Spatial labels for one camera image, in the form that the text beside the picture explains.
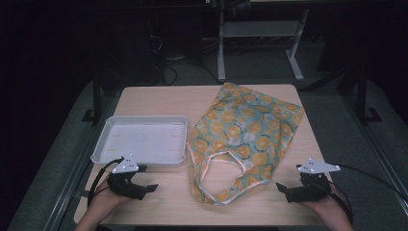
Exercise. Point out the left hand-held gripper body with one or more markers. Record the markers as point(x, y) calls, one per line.
point(126, 186)

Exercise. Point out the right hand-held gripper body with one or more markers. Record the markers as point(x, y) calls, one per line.
point(311, 191)

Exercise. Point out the white plastic tray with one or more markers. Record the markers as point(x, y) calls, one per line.
point(144, 141)

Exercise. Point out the floral cloth bag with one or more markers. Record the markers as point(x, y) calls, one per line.
point(243, 128)

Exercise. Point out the person's left hand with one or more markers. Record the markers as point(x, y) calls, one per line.
point(104, 202)

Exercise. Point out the person's right hand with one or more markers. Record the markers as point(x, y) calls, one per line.
point(333, 208)

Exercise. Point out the grey tape strip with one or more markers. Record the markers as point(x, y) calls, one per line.
point(81, 193)

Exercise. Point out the black metal stand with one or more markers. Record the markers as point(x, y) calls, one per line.
point(96, 96)
point(362, 96)

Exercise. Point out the white metal stand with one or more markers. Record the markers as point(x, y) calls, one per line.
point(260, 29)

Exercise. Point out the metal floor rail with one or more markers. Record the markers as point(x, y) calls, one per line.
point(387, 170)
point(69, 192)

